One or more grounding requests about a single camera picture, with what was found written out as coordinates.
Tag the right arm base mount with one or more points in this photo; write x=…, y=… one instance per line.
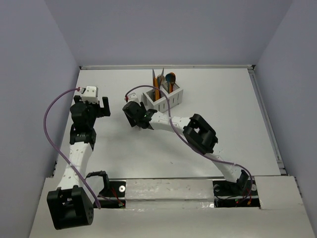
x=226, y=195

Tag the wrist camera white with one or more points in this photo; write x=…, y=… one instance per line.
x=89, y=94
x=131, y=97

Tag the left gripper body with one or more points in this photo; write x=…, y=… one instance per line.
x=94, y=110

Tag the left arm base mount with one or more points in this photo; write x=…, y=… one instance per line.
x=114, y=196

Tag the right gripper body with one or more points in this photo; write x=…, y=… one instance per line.
x=132, y=122

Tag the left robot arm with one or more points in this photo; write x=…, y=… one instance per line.
x=72, y=203

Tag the metal knife black handle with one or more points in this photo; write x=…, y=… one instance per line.
x=154, y=84

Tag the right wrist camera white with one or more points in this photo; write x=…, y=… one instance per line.
x=131, y=97

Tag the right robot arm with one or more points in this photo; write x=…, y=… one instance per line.
x=195, y=132

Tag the white two-compartment utensil caddy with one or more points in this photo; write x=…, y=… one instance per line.
x=175, y=98

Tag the yellow plastic knife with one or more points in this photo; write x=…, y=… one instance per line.
x=158, y=95
x=157, y=90

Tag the metal knife teal handle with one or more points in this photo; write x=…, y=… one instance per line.
x=161, y=78

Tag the orange-red plastic knife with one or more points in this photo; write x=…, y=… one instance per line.
x=156, y=86

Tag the orange-red plastic spoon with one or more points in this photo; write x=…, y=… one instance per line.
x=173, y=78

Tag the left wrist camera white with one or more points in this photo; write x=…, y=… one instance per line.
x=89, y=94

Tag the blue plastic spoon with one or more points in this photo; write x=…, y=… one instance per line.
x=167, y=79

